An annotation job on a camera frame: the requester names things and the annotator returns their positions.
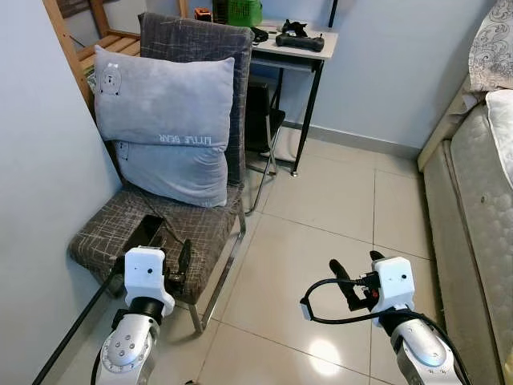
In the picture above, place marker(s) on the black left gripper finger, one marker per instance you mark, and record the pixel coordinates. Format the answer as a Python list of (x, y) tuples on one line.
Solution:
[(184, 258)]

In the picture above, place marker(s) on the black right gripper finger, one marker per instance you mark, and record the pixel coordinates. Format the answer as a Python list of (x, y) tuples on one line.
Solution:
[(345, 281), (377, 256)]

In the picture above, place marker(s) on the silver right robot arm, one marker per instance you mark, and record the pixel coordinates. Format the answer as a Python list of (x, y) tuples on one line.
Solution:
[(421, 349)]

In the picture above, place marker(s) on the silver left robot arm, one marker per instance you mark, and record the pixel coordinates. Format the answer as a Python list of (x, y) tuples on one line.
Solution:
[(128, 346)]

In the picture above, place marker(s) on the black rectangular box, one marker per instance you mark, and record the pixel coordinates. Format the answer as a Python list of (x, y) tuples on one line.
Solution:
[(146, 231)]

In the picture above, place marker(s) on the plain grey pillow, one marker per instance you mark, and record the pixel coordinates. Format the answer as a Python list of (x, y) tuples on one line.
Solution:
[(176, 172)]

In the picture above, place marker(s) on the grey quilted mattress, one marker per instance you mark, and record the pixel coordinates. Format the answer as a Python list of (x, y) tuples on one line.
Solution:
[(481, 208)]

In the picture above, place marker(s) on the grey Little Bear pillow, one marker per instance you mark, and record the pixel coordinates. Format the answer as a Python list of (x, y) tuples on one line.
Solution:
[(160, 96)]

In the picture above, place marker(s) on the black chair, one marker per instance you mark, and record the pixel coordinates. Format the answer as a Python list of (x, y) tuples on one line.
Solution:
[(260, 112)]

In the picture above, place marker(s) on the grey checked fabric chair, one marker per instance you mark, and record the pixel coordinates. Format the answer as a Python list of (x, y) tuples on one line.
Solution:
[(200, 48)]

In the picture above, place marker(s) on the white desk with black legs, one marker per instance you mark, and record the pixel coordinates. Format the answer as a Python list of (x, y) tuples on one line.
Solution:
[(266, 50)]

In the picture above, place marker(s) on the black handheld controller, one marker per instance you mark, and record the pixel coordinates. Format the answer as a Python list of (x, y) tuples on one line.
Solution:
[(300, 40)]

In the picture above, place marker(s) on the grey white patterned pillow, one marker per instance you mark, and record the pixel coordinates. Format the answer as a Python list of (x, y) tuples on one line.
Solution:
[(493, 48)]

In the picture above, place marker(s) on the small orange black device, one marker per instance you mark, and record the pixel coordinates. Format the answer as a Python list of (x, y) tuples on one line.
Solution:
[(202, 13)]

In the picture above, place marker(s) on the thin black pole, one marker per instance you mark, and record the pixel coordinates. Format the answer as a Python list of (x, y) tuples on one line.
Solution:
[(333, 12)]

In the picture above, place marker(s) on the green plastic basket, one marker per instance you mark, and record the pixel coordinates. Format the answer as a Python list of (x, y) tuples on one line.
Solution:
[(244, 12)]

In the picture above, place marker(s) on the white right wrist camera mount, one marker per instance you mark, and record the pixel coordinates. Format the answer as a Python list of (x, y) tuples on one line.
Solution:
[(394, 281)]

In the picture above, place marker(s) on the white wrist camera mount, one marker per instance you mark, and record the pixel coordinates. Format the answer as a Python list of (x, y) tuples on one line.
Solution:
[(394, 281), (144, 273)]

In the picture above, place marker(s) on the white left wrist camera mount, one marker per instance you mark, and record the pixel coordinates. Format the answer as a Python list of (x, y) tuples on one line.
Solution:
[(144, 273)]

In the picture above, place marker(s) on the wooden shelf frame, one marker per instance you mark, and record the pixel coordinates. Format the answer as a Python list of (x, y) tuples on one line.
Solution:
[(60, 32)]

